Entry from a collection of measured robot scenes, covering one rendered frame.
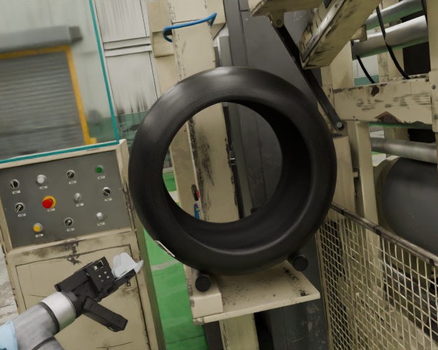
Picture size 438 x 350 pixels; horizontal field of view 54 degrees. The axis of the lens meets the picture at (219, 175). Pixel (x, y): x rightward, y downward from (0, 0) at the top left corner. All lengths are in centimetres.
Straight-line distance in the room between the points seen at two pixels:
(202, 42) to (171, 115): 48
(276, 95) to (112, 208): 103
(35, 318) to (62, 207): 103
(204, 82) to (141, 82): 931
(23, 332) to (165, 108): 59
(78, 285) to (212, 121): 74
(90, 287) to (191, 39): 87
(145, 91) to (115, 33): 143
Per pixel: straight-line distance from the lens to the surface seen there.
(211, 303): 124
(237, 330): 172
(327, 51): 139
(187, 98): 109
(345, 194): 158
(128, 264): 107
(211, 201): 153
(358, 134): 159
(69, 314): 99
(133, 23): 1058
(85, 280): 103
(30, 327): 96
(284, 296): 130
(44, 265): 198
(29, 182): 196
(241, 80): 111
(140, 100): 1039
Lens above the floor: 138
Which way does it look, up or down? 10 degrees down
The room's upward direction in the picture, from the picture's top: 9 degrees counter-clockwise
